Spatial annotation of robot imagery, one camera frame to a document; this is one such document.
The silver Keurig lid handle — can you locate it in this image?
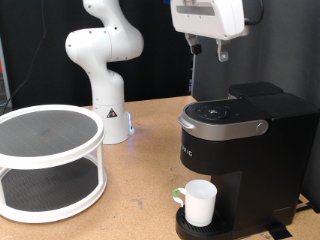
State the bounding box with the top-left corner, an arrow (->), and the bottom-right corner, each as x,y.
177,113 -> 270,141

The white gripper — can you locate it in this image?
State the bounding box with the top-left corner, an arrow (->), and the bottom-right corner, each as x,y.
169,0 -> 248,63

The black square lid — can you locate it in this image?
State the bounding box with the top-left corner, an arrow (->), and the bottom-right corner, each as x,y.
191,0 -> 320,214

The white two-tier turntable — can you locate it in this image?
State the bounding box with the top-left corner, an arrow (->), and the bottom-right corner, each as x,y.
0,104 -> 108,224

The black tape strip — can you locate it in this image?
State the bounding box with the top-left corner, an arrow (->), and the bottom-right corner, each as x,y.
264,221 -> 294,240

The black Keurig coffee machine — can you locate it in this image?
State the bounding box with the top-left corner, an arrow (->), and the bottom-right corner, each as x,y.
175,81 -> 320,240

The black curtain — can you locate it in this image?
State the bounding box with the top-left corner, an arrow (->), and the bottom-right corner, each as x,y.
0,0 -> 195,111

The white mug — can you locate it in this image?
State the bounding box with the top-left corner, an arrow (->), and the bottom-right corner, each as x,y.
172,179 -> 218,228

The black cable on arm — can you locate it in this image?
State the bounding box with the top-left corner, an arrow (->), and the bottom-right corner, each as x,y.
244,0 -> 265,27

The black Keurig power cord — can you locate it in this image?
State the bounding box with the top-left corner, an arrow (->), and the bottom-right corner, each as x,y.
294,199 -> 316,214

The black hanging cable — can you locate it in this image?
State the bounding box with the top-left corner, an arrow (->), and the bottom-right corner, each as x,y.
0,0 -> 48,113

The grey metal frame post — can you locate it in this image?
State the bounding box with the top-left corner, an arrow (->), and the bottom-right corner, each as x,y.
0,36 -> 13,108
189,33 -> 200,96

